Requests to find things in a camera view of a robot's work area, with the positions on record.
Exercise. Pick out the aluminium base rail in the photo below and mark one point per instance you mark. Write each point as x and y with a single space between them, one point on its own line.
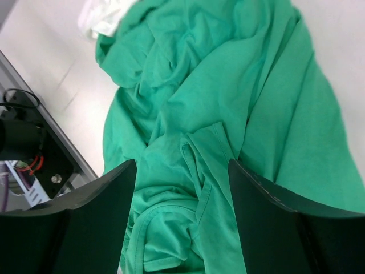
48 122

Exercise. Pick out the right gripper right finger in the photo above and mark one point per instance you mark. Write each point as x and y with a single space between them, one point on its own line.
283 232

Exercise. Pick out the white slotted cable duct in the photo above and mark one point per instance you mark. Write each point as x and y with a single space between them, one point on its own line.
34 194

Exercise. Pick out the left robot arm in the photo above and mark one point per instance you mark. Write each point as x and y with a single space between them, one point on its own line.
29 141

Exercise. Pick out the green tank top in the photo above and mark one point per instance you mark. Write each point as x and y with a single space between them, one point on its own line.
203 82

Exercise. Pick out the white tank top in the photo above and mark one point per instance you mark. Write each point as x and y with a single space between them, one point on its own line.
102 17

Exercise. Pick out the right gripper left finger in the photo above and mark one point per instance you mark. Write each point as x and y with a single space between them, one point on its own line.
79 232

